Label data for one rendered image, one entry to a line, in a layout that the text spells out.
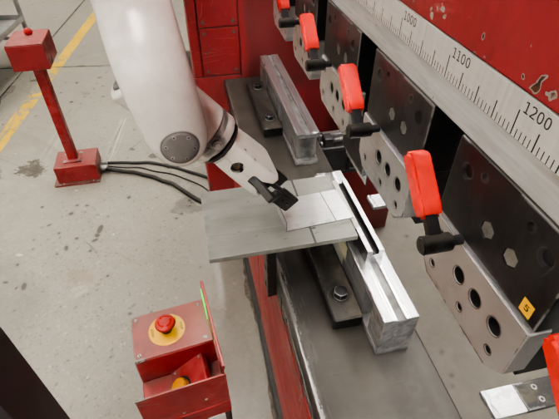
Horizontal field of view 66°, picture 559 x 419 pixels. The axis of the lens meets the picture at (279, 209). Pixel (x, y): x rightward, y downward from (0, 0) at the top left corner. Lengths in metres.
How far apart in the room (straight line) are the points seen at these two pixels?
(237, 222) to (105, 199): 1.82
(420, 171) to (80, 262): 1.98
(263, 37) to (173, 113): 1.07
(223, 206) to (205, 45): 0.81
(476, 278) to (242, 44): 1.26
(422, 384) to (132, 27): 0.65
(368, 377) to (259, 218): 0.33
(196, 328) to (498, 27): 0.75
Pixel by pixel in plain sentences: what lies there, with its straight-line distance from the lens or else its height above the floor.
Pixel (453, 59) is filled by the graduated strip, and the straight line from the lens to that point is 0.43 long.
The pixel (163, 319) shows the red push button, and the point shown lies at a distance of 0.91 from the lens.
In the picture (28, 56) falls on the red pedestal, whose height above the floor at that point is 0.75.
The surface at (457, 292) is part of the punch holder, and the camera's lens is 0.46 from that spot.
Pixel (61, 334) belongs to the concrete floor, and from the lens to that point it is 2.02.
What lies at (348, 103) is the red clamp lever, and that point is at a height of 1.28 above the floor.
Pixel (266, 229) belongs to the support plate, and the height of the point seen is 1.00.
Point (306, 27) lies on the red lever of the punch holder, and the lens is 0.75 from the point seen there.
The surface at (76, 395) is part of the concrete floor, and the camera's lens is 1.85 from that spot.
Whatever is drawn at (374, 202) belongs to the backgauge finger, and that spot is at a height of 1.00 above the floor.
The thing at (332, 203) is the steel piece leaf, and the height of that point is 1.00.
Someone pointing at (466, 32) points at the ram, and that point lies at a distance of 0.42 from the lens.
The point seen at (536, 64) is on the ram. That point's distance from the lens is 0.35.
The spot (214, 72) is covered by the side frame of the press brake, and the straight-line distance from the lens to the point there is 1.58.
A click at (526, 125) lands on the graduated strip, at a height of 1.38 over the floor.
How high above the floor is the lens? 1.54
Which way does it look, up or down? 42 degrees down
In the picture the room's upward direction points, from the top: straight up
